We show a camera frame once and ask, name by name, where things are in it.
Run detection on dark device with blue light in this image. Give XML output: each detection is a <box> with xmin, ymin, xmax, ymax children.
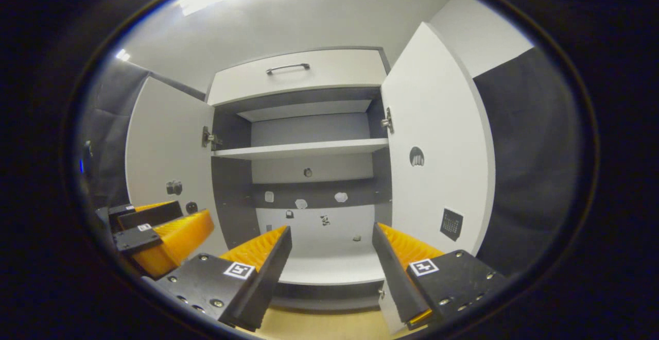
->
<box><xmin>78</xmin><ymin>141</ymin><xmax>94</xmax><ymax>176</ymax></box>

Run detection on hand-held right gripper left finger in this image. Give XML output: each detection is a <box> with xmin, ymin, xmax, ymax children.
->
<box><xmin>154</xmin><ymin>225</ymin><xmax>293</xmax><ymax>332</ymax></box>

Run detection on black drawer handle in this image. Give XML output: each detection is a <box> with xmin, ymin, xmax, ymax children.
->
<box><xmin>266</xmin><ymin>63</ymin><xmax>310</xmax><ymax>76</ymax></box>

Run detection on cabinet door with headphone sticker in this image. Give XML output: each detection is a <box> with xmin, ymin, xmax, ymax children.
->
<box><xmin>378</xmin><ymin>22</ymin><xmax>496</xmax><ymax>334</ymax></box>

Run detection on white double-door shoe cabinet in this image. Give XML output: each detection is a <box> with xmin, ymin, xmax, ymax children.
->
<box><xmin>206</xmin><ymin>46</ymin><xmax>394</xmax><ymax>312</ymax></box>

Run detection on white cabinet shelf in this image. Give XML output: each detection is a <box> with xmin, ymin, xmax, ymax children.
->
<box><xmin>212</xmin><ymin>138</ymin><xmax>389</xmax><ymax>161</ymax></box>

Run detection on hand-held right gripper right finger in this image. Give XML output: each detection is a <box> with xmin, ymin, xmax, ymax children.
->
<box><xmin>371</xmin><ymin>222</ymin><xmax>508</xmax><ymax>331</ymax></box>

